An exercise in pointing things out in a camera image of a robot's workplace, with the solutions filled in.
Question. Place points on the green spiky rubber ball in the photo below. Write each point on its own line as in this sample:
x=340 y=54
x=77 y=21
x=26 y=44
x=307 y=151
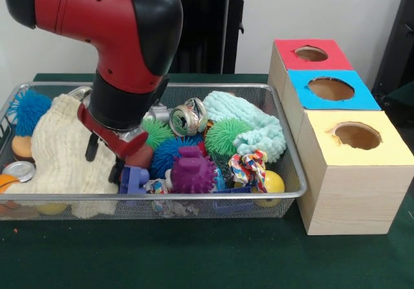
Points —
x=160 y=132
x=226 y=137

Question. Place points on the purple spiky rubber toy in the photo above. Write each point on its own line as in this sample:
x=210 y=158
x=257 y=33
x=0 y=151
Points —
x=194 y=172

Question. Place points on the mint green knit cloth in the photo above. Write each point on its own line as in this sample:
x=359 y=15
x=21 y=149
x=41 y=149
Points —
x=258 y=124

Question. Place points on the clear mesh bin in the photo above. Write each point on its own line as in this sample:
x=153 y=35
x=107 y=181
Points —
x=129 y=205

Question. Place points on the black upright panel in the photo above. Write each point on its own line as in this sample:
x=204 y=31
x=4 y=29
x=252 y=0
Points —
x=398 y=43

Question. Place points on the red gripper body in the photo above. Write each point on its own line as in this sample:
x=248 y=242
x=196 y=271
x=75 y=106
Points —
x=126 y=150

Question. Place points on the brown toy football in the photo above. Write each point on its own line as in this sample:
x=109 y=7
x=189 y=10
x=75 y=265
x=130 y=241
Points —
x=144 y=158

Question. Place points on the dark green side table cloth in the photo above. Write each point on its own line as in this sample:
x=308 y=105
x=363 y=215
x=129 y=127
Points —
x=398 y=108

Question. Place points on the wooden box with three holes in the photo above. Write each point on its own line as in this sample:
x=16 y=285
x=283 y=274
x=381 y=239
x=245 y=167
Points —
x=355 y=188

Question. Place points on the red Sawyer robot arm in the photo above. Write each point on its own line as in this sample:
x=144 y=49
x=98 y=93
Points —
x=113 y=27

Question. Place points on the dark blue spiky ball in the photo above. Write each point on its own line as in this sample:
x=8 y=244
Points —
x=165 y=156

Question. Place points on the crushed metal can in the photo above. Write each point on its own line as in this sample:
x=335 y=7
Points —
x=184 y=119

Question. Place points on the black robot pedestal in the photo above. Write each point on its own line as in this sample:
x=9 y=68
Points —
x=210 y=27

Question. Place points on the colourful patterned knotted cloth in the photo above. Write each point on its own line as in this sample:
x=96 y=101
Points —
x=247 y=166

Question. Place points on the yellow ball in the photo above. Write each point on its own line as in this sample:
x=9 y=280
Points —
x=275 y=182

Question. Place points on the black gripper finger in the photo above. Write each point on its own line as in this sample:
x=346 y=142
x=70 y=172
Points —
x=91 y=150
x=114 y=171

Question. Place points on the cream waffle cloth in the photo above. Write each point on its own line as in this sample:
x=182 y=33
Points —
x=61 y=159

